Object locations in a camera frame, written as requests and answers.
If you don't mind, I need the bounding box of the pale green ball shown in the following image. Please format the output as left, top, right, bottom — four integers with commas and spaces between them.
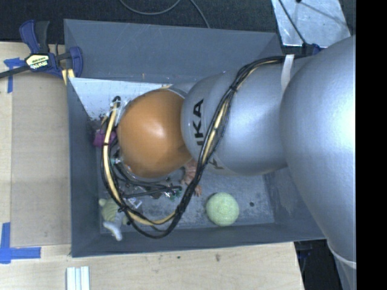
205, 192, 240, 227

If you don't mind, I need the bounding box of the black cylinder on white bracket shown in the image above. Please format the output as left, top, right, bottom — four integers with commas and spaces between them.
109, 95, 131, 118

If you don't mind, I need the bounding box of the pale green toy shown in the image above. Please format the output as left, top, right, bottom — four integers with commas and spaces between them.
98, 198, 129, 225

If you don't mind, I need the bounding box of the grey metal bin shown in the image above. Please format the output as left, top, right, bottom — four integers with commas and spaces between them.
63, 19, 327, 258

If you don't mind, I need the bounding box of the orange toy animal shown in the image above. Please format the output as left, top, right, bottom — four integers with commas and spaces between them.
180, 161, 203, 198

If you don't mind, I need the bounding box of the purple toy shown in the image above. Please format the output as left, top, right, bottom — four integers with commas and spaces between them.
92, 128, 117, 149

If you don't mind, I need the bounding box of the pale wood board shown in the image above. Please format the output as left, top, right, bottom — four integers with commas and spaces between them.
10, 71, 73, 248

